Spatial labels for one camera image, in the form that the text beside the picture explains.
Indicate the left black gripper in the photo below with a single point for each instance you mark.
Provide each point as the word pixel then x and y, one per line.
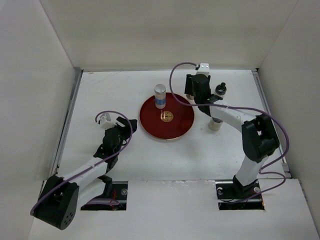
pixel 123 122

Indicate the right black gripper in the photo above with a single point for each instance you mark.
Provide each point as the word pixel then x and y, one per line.
pixel 188 85

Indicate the black cap brown spice bottle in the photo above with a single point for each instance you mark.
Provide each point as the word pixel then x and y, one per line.
pixel 190 97

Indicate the silver cap blue label bottle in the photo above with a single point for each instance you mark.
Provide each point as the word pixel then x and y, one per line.
pixel 160 96

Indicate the black cap white spice bottle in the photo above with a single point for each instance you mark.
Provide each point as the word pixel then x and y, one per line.
pixel 216 122

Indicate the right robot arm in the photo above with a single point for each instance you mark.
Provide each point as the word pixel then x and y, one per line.
pixel 259 137

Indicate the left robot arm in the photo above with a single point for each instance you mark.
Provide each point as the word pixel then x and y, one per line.
pixel 88 187

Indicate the red round tray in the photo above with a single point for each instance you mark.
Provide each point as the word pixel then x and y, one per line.
pixel 169 123

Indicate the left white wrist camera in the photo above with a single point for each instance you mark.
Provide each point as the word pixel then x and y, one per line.
pixel 105 122

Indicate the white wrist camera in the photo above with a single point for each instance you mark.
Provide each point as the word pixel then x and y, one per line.
pixel 203 69
pixel 105 122

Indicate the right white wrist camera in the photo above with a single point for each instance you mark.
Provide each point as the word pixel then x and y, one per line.
pixel 203 69

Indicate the left aluminium table rail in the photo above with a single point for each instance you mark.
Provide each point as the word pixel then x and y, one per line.
pixel 65 128

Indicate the aluminium table rail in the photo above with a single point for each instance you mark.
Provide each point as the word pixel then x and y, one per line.
pixel 65 128
pixel 275 122

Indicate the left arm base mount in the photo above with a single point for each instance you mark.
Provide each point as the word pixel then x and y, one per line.
pixel 112 198

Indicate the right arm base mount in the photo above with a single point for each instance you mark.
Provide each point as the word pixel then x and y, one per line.
pixel 230 199

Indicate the right aluminium table rail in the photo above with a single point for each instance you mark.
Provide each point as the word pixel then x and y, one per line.
pixel 275 122

